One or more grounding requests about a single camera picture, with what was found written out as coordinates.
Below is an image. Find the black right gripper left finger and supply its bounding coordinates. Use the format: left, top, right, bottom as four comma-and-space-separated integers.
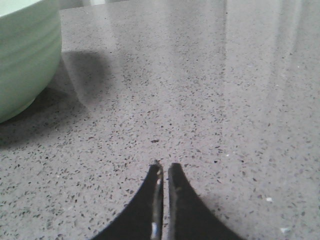
93, 161, 164, 240

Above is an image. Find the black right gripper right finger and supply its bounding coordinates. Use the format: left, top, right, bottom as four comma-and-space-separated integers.
168, 163, 241, 240

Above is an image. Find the green ribbed bowl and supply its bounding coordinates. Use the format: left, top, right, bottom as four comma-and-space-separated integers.
0, 0, 62, 122

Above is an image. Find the white pleated curtain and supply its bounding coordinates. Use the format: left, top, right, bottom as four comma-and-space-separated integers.
59, 0, 320, 11

